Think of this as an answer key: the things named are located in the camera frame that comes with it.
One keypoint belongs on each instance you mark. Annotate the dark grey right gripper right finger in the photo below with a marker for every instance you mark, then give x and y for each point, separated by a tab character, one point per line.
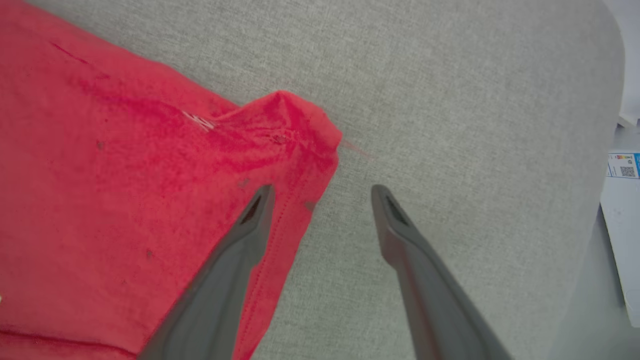
435	305

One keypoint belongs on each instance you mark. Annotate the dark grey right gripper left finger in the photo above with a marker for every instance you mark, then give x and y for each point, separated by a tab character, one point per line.
215	300

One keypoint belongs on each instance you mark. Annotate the red and white garment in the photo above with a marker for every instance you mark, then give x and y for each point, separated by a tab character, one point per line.
100	200

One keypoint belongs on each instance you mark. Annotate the white washing machine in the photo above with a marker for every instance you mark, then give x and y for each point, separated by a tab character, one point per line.
625	230

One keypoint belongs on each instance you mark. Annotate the blue energy label sticker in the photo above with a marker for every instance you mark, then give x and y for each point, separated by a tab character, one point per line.
624	166

